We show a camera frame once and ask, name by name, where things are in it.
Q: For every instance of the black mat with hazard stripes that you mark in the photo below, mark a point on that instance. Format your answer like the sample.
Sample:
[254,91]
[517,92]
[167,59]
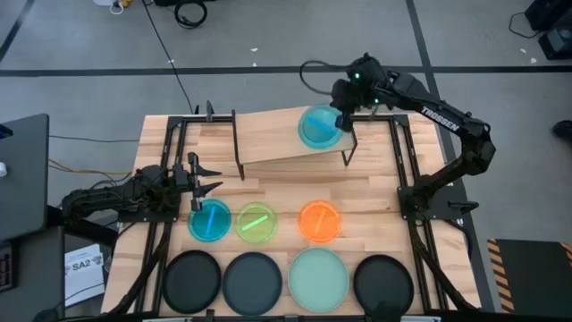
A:
[532,273]

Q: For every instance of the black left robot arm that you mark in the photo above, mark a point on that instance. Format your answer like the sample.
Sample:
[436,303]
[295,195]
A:
[111,197]

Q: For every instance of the green translucent small plate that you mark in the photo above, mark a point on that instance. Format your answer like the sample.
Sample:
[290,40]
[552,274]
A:
[254,233]

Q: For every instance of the black equipment case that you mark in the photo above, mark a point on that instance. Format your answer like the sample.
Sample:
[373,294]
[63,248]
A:
[556,27]

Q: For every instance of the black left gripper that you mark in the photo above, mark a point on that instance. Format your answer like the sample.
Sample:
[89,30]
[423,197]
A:
[195,188]

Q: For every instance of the person's shoe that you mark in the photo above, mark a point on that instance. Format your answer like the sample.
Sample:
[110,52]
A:
[563,129]

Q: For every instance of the teal translucent small plate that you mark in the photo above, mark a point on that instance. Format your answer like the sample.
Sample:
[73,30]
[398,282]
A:
[220,229]
[315,134]

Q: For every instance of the black large plate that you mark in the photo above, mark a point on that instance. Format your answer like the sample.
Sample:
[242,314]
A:
[383,282]
[191,282]

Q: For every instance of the wooden shelf with black legs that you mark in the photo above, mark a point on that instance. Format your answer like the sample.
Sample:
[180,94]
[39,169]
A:
[268,134]

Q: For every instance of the dark grey large plate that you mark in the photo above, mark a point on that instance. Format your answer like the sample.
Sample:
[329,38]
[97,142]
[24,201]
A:
[252,284]

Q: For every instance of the white SA2 paper sheet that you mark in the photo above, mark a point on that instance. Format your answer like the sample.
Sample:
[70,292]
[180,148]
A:
[85,279]

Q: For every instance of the black control panel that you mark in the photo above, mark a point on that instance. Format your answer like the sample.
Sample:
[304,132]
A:
[6,266]

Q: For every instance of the mint green large plate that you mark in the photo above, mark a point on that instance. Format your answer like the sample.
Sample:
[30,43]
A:
[318,280]

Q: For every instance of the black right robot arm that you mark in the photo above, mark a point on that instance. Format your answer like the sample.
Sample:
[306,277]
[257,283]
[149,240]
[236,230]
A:
[447,118]

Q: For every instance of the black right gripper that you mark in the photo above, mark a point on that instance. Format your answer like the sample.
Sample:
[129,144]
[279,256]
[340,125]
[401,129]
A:
[350,96]

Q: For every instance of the white and yellow plug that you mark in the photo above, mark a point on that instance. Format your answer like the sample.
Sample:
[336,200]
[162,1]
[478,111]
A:
[117,5]

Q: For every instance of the black aluminium table frame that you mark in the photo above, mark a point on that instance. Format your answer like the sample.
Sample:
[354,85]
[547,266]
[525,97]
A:
[175,121]

